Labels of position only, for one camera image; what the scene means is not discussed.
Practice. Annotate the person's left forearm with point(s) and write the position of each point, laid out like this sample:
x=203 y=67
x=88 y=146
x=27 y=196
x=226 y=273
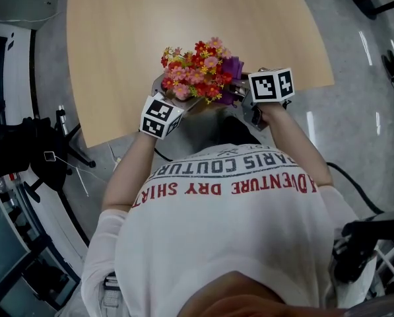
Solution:
x=127 y=173

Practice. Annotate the person's black trousers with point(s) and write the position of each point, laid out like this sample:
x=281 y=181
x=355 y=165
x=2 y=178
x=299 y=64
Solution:
x=239 y=132

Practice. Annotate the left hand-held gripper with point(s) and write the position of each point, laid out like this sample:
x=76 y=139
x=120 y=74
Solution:
x=160 y=117

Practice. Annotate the purple cloth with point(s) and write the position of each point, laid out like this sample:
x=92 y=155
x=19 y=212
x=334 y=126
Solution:
x=231 y=68

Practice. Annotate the black office chair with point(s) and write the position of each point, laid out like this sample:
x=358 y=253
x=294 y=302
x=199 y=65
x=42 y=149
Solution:
x=15 y=144

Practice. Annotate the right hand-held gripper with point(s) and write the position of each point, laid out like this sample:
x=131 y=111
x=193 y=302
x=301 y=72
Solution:
x=269 y=84

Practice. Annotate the black harness gear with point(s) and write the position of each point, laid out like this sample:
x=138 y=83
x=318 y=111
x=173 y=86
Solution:
x=351 y=263

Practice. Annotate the white phone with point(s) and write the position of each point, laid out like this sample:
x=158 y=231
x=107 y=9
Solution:
x=49 y=156

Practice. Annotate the person's right forearm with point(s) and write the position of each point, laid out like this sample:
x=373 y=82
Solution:
x=299 y=144

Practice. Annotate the clear water bottle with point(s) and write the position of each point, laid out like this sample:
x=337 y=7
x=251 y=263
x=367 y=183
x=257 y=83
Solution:
x=2 y=183

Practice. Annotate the person's white printed shirt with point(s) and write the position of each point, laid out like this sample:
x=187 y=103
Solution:
x=216 y=236

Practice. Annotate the potted red orange flowers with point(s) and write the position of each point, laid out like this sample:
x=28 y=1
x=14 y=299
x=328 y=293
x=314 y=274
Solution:
x=196 y=74

